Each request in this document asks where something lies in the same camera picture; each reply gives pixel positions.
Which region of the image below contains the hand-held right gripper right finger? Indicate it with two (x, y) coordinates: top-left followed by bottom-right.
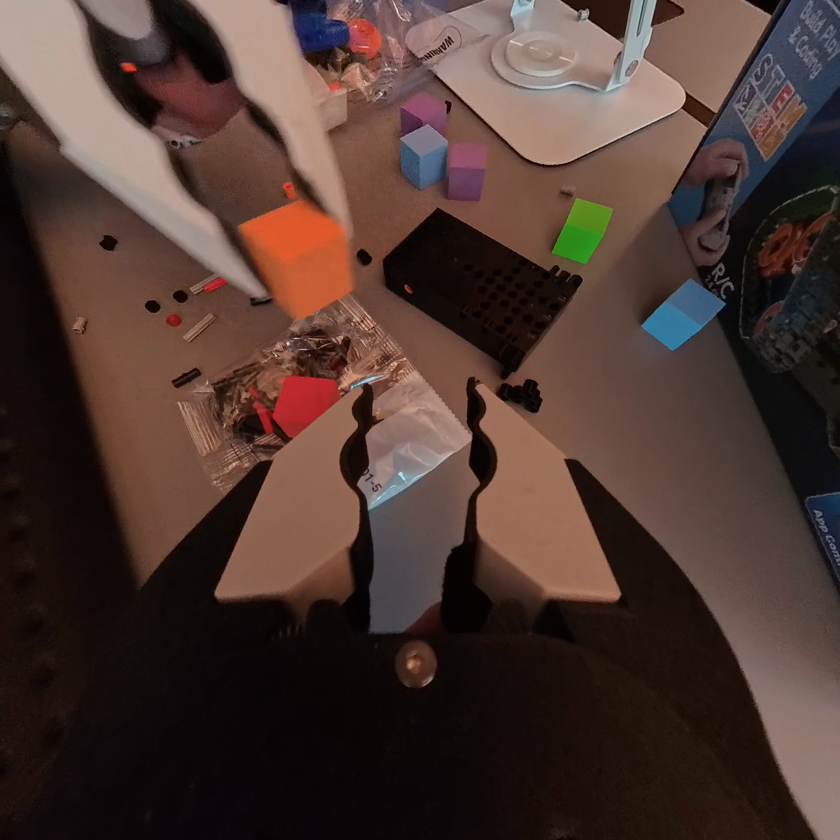
(441, 377), (623, 634)

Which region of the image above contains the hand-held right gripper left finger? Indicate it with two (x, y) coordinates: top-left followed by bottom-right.
(214, 384), (374, 632)

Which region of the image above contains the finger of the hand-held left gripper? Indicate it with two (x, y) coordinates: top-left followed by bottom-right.
(0, 0), (270, 301)
(196, 0), (354, 236)

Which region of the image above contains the red foam cube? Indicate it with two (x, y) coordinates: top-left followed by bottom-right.
(271, 375), (343, 439)

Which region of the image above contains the purple foam cube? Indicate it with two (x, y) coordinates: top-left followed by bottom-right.
(446, 142), (488, 201)
(399, 92), (449, 137)

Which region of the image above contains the blue foam cube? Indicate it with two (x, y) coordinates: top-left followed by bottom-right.
(399, 125), (449, 191)
(641, 279), (726, 352)

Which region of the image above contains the orange foam cube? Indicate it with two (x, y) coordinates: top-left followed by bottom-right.
(238, 200), (355, 320)

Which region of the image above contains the green foam cube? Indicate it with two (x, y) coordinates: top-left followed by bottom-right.
(551, 199), (614, 265)

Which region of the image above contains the black connector cluster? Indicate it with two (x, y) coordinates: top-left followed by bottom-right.
(497, 379), (543, 414)

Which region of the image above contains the clear bag of building parts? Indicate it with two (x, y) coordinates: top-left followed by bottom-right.
(177, 295), (473, 513)

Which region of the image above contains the clear printed plastic bag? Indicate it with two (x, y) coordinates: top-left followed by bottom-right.
(289, 0), (493, 132)

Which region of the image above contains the black perforated building plate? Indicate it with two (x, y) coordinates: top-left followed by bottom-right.
(382, 209), (584, 379)

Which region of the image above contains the white book stand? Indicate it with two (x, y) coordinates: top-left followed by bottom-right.
(430, 0), (686, 165)

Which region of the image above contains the blue toy robot box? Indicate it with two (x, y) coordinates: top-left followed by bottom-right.
(668, 0), (840, 585)

